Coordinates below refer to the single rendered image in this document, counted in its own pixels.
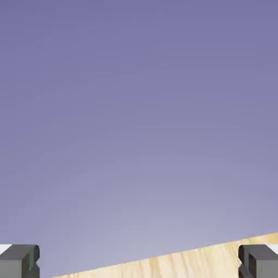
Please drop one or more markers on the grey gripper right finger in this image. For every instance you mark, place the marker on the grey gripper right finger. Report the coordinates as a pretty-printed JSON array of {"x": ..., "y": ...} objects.
[{"x": 258, "y": 263}]

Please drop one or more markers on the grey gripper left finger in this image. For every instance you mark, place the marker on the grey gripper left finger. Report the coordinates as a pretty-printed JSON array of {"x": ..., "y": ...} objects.
[{"x": 17, "y": 262}]

